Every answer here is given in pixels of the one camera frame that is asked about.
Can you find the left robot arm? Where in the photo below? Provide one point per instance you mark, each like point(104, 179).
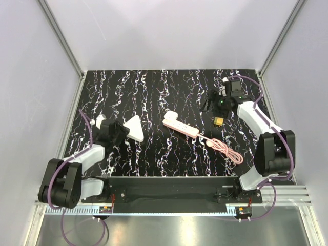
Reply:
point(62, 183)

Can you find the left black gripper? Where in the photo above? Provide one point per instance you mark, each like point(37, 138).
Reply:
point(122, 131)

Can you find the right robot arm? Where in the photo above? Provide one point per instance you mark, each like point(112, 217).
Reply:
point(275, 151)

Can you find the pink power strip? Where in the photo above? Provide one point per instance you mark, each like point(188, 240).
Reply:
point(181, 128)

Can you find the white plug on strip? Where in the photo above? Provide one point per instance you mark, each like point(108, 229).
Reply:
point(170, 115)

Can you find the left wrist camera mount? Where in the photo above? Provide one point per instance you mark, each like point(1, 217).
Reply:
point(98, 121)

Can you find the white triangular socket adapter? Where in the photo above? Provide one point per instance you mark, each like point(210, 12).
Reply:
point(135, 129)

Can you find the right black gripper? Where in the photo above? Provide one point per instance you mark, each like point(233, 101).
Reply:
point(211, 97)

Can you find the yellow USB charger plug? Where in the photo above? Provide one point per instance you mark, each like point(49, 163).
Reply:
point(218, 121)

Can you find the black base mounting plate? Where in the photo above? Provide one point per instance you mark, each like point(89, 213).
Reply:
point(170, 206)

